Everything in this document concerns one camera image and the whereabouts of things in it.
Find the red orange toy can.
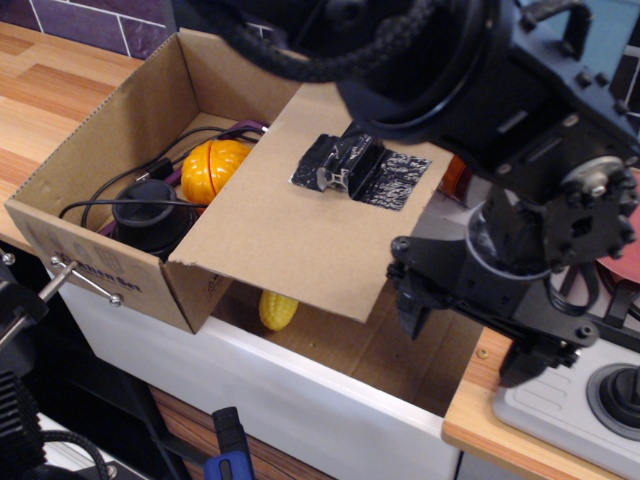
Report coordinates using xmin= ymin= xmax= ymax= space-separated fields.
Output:
xmin=438 ymin=155 xmax=473 ymax=206

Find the white toy sink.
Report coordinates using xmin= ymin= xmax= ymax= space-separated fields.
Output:
xmin=62 ymin=281 xmax=479 ymax=479

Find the black stove knob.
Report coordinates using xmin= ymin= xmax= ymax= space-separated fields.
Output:
xmin=586 ymin=363 xmax=639 ymax=442

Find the light blue chalkboard panel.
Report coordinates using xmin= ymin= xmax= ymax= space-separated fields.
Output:
xmin=542 ymin=0 xmax=640 ymax=96

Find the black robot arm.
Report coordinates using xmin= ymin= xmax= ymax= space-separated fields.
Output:
xmin=193 ymin=1 xmax=639 ymax=387

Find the white toy stove top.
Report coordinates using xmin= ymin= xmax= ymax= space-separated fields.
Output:
xmin=493 ymin=317 xmax=639 ymax=479

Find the black braided cable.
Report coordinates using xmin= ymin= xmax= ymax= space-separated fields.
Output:
xmin=39 ymin=429 xmax=116 ymax=480

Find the yellow toy corn in sink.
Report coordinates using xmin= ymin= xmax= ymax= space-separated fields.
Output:
xmin=258 ymin=290 xmax=299 ymax=331

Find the pink toy plate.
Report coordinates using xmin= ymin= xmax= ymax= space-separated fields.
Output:
xmin=597 ymin=167 xmax=640 ymax=286

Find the black taped handle on flap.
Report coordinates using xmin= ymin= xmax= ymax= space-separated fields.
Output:
xmin=290 ymin=124 xmax=431 ymax=212

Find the metal clamp screw handle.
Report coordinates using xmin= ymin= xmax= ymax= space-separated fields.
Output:
xmin=0 ymin=252 xmax=124 ymax=307

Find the black stove burner grate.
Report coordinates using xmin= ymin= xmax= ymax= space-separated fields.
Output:
xmin=588 ymin=280 xmax=639 ymax=353

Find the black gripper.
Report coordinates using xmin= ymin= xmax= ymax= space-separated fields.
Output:
xmin=387 ymin=212 xmax=599 ymax=388

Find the black cable in box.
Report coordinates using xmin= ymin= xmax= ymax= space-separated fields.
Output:
xmin=58 ymin=126 xmax=268 ymax=230

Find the brown cardboard kitchen set box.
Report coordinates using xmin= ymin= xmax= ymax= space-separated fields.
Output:
xmin=6 ymin=31 xmax=452 ymax=332

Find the black clamp body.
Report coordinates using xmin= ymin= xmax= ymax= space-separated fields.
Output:
xmin=1 ymin=265 xmax=48 ymax=479

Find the black round device in box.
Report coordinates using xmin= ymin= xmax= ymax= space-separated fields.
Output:
xmin=110 ymin=180 xmax=197 ymax=261

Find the orange toy pumpkin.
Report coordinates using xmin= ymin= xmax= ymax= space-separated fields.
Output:
xmin=181 ymin=140 xmax=251 ymax=204

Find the blue black clamp handle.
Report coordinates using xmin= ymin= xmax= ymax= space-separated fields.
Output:
xmin=203 ymin=407 xmax=256 ymax=480

